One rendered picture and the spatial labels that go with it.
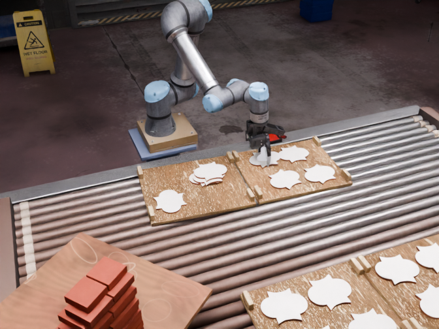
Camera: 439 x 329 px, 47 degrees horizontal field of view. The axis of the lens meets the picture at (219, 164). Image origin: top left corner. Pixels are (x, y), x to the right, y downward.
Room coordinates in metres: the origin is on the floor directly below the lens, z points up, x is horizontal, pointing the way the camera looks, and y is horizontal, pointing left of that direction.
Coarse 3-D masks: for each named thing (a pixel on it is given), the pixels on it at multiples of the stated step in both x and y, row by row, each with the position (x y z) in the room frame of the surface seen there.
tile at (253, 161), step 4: (260, 152) 1.82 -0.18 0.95; (272, 152) 1.82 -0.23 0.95; (276, 152) 1.82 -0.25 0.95; (252, 156) 1.80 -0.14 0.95; (256, 156) 1.80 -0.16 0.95; (272, 156) 1.79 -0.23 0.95; (276, 156) 1.79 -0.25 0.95; (252, 160) 1.77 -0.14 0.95; (256, 160) 1.77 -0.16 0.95; (272, 160) 1.76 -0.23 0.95; (276, 160) 1.76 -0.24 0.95; (252, 164) 1.74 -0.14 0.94; (256, 164) 1.73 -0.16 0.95; (260, 164) 1.73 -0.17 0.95; (264, 164) 1.73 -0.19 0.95; (272, 164) 1.74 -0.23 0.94; (276, 164) 1.73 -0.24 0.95
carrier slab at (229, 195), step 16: (208, 160) 1.78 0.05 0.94; (224, 160) 1.78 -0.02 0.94; (144, 176) 1.66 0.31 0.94; (160, 176) 1.66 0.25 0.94; (176, 176) 1.66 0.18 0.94; (240, 176) 1.66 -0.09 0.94; (144, 192) 1.56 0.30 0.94; (160, 192) 1.56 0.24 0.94; (176, 192) 1.56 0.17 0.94; (192, 192) 1.56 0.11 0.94; (208, 192) 1.56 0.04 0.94; (224, 192) 1.56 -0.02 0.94; (240, 192) 1.56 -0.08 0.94; (192, 208) 1.46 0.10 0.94; (208, 208) 1.46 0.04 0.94; (224, 208) 1.46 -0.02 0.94; (240, 208) 1.47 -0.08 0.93; (160, 224) 1.38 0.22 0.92
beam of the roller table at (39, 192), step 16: (384, 112) 2.24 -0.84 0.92; (400, 112) 2.24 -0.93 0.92; (416, 112) 2.24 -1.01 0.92; (320, 128) 2.08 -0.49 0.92; (336, 128) 2.08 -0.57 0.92; (352, 128) 2.09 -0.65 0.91; (240, 144) 1.94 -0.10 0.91; (272, 144) 1.94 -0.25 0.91; (160, 160) 1.81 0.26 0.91; (176, 160) 1.81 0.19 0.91; (192, 160) 1.81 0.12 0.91; (80, 176) 1.69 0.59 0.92; (96, 176) 1.69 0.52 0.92; (112, 176) 1.69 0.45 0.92; (128, 176) 1.69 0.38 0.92; (16, 192) 1.58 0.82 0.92; (32, 192) 1.58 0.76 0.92; (48, 192) 1.58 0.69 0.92; (64, 192) 1.59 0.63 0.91
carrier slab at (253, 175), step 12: (288, 144) 1.91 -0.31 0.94; (300, 144) 1.91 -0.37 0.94; (312, 144) 1.91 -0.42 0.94; (240, 156) 1.81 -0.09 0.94; (312, 156) 1.81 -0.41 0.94; (324, 156) 1.81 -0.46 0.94; (240, 168) 1.72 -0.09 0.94; (252, 168) 1.72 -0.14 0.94; (264, 168) 1.72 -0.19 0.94; (276, 168) 1.72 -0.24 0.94; (288, 168) 1.72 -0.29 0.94; (300, 168) 1.72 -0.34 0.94; (336, 168) 1.72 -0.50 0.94; (252, 180) 1.64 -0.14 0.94; (264, 180) 1.64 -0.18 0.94; (300, 180) 1.64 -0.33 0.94; (336, 180) 1.64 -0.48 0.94; (264, 192) 1.56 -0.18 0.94; (276, 192) 1.56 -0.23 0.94; (288, 192) 1.56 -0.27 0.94; (300, 192) 1.56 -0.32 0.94; (312, 192) 1.57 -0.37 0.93
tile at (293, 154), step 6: (282, 150) 1.85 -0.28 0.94; (288, 150) 1.84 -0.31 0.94; (294, 150) 1.84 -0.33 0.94; (300, 150) 1.84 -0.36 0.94; (306, 150) 1.84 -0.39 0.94; (282, 156) 1.80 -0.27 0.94; (288, 156) 1.80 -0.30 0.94; (294, 156) 1.80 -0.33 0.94; (300, 156) 1.80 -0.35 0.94; (306, 156) 1.80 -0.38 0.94; (294, 162) 1.76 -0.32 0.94
